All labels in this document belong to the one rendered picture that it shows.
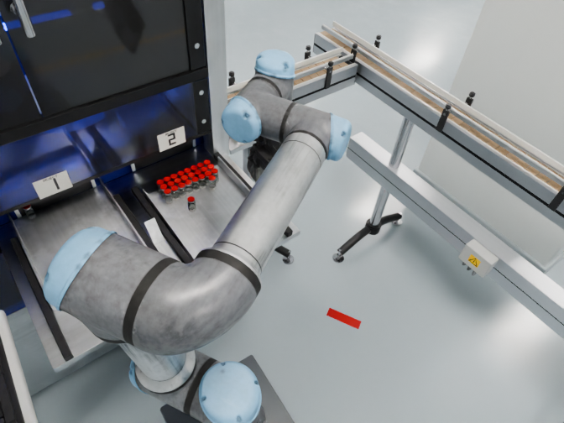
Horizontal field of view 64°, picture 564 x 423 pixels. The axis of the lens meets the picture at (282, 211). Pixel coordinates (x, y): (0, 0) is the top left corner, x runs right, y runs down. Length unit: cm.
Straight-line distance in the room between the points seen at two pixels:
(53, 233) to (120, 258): 82
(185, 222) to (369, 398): 114
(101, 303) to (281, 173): 30
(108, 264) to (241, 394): 45
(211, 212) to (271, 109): 61
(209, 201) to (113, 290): 84
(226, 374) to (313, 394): 111
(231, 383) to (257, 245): 40
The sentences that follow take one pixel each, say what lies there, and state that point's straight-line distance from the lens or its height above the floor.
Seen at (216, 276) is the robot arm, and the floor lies 142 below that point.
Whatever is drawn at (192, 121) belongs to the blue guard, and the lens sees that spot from 137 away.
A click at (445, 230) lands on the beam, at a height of 48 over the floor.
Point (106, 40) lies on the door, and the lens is 116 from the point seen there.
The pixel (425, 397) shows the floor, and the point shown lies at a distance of 212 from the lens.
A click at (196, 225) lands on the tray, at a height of 88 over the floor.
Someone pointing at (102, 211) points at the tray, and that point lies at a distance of 139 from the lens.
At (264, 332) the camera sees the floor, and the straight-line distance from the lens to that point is 210.
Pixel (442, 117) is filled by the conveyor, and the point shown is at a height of 95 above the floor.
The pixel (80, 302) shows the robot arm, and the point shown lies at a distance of 59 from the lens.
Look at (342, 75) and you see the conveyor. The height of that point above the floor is 91.
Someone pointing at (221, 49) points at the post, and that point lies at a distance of 130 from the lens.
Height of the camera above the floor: 188
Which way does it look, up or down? 49 degrees down
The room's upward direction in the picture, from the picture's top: 5 degrees clockwise
